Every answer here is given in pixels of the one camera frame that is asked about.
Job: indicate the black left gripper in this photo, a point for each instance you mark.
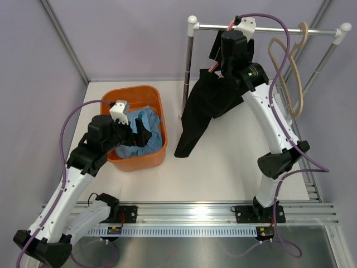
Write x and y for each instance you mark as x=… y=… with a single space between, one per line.
x=142 y=139

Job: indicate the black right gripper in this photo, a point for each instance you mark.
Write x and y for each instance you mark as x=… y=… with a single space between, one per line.
x=216 y=46

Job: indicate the pink plastic hanger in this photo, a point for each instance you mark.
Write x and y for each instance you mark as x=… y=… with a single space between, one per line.
x=212 y=69

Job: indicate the black shorts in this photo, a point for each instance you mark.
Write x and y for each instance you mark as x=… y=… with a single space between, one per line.
x=211 y=97

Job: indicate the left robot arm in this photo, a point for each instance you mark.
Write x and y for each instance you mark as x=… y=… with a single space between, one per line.
x=52 y=236

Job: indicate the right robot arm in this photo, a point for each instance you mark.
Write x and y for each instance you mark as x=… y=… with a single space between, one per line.
x=235 y=53

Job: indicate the orange plastic laundry basket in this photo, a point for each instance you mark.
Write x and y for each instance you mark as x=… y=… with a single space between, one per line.
x=143 y=100

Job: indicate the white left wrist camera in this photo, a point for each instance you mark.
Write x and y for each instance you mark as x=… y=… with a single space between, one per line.
x=119 y=110

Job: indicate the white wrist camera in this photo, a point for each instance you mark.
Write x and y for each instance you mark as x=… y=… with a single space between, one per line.
x=247 y=26
x=119 y=110

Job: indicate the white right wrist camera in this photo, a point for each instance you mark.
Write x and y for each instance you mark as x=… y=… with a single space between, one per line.
x=247 y=26

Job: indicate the white slotted cable duct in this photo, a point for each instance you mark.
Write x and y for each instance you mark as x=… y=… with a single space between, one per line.
x=173 y=231

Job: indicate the aluminium frame post right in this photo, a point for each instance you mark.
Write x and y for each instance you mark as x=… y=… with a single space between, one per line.
x=315 y=23

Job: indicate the aluminium frame post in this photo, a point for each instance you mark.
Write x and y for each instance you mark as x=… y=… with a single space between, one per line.
x=315 y=23
x=48 y=9

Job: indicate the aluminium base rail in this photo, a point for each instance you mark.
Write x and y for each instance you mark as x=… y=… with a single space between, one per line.
x=221 y=213

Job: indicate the aluminium frame post left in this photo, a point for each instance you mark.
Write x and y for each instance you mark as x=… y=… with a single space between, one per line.
x=48 y=9

